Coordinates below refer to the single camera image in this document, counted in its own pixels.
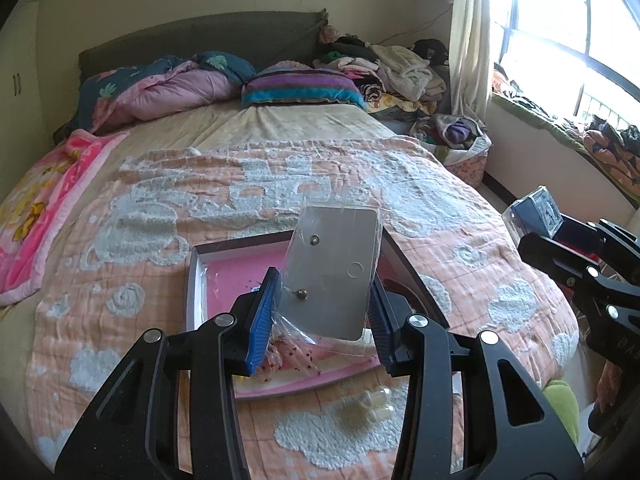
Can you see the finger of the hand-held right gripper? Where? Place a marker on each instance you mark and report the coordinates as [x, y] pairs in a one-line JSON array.
[[620, 245], [550, 255]]

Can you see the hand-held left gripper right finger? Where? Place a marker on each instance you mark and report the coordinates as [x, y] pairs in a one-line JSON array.
[[380, 332]]

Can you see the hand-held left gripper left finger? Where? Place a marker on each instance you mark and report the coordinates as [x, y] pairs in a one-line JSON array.
[[260, 330]]

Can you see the blue box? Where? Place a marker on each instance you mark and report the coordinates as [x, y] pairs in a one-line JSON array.
[[537, 207]]

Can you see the dark cardboard box pink inside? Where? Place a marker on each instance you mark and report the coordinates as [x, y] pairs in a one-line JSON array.
[[220, 280]]

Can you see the bagged white switch plate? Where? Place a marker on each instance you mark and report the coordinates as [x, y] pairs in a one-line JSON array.
[[330, 270]]

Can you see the clear plastic capsule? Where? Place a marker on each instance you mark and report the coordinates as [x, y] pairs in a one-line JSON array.
[[384, 402], [360, 407]]

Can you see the green cloth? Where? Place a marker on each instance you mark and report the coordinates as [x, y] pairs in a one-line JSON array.
[[562, 405]]

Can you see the orange printed cloth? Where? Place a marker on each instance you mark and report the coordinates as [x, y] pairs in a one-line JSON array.
[[612, 155]]

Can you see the patterned basket with clothes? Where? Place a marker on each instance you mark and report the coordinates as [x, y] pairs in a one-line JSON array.
[[467, 170]]

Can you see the green mat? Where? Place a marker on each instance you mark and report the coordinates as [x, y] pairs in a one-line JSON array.
[[540, 125]]

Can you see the peach blanket with white clouds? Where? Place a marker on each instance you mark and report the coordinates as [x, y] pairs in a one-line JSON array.
[[200, 200]]

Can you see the beige bedsheet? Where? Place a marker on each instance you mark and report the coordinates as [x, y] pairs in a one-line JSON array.
[[300, 125]]

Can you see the cream curtain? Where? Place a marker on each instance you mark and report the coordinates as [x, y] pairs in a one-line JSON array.
[[470, 35]]

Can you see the pile of clothes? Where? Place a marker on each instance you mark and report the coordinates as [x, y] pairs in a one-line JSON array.
[[400, 70]]

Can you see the window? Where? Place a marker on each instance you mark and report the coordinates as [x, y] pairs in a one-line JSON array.
[[550, 10]]

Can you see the purple striped pillow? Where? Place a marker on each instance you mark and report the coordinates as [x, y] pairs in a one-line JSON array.
[[300, 85]]

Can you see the pink printed blanket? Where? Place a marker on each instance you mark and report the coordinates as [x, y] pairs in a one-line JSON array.
[[45, 195]]

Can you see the pink and blue quilt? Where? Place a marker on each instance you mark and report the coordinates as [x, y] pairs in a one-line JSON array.
[[165, 90]]

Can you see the dark green headboard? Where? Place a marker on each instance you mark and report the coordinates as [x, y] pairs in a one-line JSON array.
[[200, 35]]

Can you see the cream wardrobe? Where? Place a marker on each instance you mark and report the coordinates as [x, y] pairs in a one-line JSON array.
[[20, 60]]

